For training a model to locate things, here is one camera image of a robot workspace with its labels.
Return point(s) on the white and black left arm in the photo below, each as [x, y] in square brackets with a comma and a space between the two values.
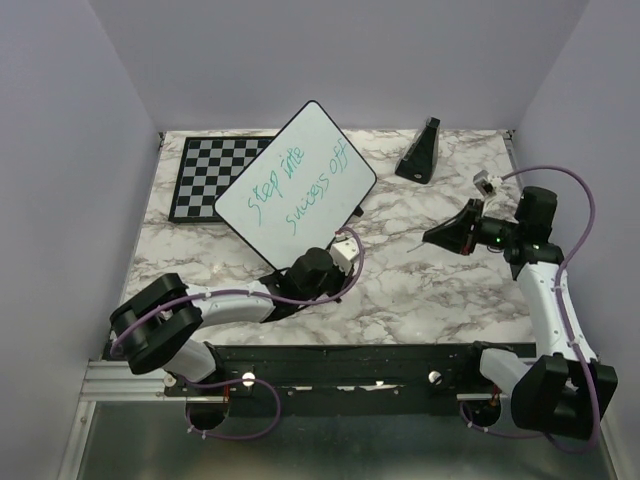
[153, 329]

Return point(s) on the green white marker pen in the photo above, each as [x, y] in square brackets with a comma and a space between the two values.
[416, 247]

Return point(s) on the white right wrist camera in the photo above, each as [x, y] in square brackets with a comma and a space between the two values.
[489, 186]

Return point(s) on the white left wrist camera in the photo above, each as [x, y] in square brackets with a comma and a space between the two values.
[344, 254]

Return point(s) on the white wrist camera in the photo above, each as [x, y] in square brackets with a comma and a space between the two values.
[489, 186]
[344, 254]

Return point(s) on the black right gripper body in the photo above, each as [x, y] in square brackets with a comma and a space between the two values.
[471, 241]

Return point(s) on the black triangular stand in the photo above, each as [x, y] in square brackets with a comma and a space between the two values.
[418, 163]

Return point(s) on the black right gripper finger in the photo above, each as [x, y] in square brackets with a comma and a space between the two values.
[452, 236]
[467, 217]

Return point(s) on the white whiteboard black frame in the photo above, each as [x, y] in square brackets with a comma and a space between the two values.
[299, 190]

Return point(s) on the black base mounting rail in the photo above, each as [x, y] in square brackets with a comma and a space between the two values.
[341, 380]

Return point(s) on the black white checkerboard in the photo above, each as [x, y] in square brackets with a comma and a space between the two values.
[208, 166]

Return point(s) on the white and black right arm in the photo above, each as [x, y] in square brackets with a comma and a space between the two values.
[566, 391]

